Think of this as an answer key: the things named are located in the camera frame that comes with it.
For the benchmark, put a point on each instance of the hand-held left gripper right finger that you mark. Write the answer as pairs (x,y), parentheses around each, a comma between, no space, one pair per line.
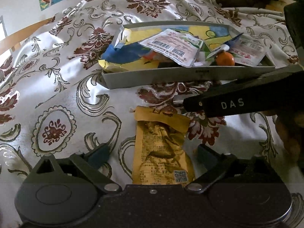
(209,155)

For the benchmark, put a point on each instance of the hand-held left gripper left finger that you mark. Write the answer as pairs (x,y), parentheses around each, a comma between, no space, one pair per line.
(98,155)

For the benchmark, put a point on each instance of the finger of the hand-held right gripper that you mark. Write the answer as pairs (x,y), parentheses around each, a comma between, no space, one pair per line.
(256,97)

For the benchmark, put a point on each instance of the rice crisp snack packet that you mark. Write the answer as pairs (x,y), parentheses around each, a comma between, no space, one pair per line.
(249,52)

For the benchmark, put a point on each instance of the yellow brown snack packet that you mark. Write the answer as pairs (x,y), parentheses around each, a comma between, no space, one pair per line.
(161,147)

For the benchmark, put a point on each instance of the orange ball snack packet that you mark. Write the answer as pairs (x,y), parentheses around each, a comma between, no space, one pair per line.
(225,59)

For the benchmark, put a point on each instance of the grey shallow tray box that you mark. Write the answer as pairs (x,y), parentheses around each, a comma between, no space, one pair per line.
(166,77)

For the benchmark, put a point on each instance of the white barcode snack packet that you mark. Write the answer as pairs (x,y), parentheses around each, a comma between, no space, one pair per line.
(173,44)

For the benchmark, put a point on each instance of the person's right hand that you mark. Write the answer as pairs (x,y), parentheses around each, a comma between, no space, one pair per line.
(292,135)

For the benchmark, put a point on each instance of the wooden board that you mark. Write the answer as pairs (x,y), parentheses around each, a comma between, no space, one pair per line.
(274,4)

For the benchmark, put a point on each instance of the floral satin blanket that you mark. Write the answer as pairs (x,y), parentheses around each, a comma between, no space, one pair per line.
(71,76)

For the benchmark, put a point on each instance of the cartoon painting paper sheet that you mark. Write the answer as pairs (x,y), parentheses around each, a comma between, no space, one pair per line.
(123,52)

